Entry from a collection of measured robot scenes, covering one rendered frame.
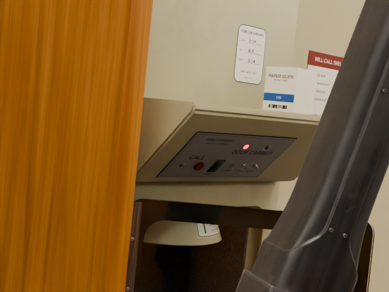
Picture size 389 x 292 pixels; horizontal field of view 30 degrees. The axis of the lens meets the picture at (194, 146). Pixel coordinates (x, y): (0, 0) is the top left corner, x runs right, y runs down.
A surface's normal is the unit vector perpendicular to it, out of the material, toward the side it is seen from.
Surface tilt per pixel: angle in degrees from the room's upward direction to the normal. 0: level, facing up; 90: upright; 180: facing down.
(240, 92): 90
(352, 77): 73
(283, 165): 135
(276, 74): 90
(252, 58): 90
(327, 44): 90
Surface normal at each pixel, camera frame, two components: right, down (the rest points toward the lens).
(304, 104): 0.77, 0.11
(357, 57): -0.87, -0.36
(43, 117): -0.69, -0.04
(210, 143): 0.43, 0.78
